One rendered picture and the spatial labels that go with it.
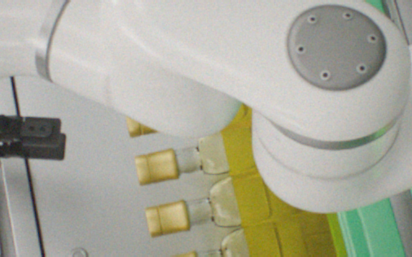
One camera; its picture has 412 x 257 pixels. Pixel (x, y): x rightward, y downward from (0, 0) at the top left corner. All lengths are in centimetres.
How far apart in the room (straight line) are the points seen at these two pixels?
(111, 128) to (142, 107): 60
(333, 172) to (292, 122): 6
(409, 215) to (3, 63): 44
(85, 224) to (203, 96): 61
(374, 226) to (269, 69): 42
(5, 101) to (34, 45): 58
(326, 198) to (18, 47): 24
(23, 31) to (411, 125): 27
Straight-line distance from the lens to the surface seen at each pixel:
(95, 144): 127
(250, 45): 59
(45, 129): 111
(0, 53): 73
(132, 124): 112
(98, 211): 124
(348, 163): 63
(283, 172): 66
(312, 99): 58
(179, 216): 109
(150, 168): 110
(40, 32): 71
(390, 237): 99
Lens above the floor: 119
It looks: 6 degrees down
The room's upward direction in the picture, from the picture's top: 101 degrees counter-clockwise
